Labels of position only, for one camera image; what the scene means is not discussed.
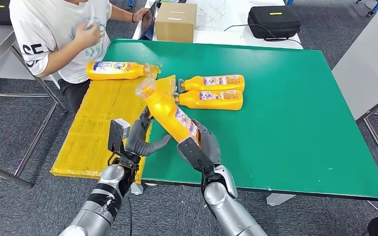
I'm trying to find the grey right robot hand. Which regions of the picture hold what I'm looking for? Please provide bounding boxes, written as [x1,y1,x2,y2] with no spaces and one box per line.
[192,119,221,167]

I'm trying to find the person's left hand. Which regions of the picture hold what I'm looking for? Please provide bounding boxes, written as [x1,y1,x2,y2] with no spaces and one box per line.
[132,7,150,24]

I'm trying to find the person's right hand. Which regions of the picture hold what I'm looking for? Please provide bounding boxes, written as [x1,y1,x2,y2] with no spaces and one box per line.
[73,21,101,50]

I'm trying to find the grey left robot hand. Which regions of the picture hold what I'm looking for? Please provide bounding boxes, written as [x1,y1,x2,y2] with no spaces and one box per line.
[125,107,172,157]

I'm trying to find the orange detergent bottle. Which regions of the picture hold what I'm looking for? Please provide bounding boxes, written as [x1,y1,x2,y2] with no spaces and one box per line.
[135,78,201,146]
[177,75,246,93]
[174,89,244,111]
[86,61,158,81]

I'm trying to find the brown cardboard box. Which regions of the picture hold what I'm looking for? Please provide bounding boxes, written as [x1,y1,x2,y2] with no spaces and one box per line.
[154,2,198,44]

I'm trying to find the person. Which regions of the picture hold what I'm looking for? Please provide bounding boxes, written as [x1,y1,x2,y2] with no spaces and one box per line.
[9,0,149,115]

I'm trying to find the white table leg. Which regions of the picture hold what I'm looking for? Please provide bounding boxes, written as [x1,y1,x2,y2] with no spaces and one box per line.
[130,182,144,195]
[266,194,296,207]

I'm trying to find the yellow taped board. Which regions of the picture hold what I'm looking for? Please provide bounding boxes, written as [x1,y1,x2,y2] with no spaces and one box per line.
[50,63,177,185]

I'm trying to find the white table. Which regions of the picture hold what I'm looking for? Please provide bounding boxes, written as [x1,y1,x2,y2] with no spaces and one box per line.
[0,19,63,95]
[131,0,304,50]

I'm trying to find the light grey table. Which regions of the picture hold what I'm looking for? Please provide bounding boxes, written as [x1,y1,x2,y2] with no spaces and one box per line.
[332,3,378,183]

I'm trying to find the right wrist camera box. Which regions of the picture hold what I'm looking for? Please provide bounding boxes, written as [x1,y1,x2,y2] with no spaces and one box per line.
[177,137,214,173]

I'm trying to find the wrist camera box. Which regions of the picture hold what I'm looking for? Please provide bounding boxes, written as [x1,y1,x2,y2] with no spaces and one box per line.
[177,137,214,173]
[107,118,131,157]

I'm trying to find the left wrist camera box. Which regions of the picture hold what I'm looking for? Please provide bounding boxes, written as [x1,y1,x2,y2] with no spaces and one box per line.
[107,118,131,157]

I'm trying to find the white cable bundle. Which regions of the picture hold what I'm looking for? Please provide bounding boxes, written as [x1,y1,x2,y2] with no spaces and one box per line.
[198,0,230,30]

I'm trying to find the black cable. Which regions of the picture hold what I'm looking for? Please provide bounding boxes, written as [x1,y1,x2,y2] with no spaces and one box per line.
[224,23,304,49]

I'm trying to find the blue wheeled frame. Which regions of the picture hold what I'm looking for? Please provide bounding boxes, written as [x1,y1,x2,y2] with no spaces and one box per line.
[355,0,378,17]

